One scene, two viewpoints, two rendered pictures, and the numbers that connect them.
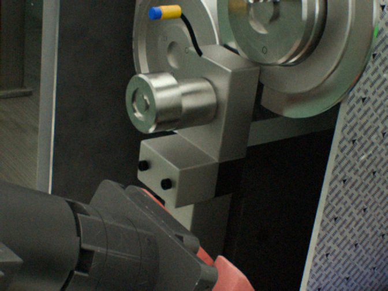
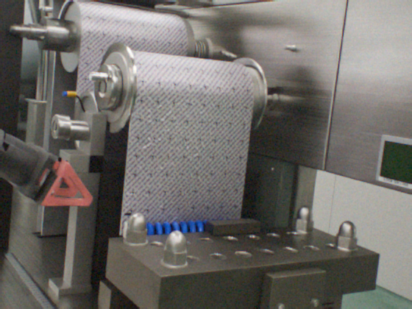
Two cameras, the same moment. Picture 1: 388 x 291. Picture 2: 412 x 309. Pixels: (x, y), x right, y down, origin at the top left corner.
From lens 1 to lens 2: 50 cm
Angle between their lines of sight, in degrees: 21
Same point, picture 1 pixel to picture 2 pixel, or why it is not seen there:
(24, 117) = not seen: hidden behind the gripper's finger
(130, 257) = (24, 152)
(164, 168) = (65, 157)
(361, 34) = (132, 89)
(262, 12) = (102, 88)
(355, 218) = (146, 177)
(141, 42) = not seen: hidden behind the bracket
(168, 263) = (40, 157)
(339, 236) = (138, 185)
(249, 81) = (101, 120)
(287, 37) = (108, 95)
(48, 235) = not seen: outside the picture
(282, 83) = (112, 118)
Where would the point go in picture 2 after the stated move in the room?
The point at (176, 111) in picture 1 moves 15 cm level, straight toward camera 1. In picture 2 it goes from (68, 128) to (33, 137)
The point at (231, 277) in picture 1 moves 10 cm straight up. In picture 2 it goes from (64, 164) to (70, 91)
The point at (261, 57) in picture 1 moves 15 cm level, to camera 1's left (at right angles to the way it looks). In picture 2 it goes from (102, 106) to (14, 96)
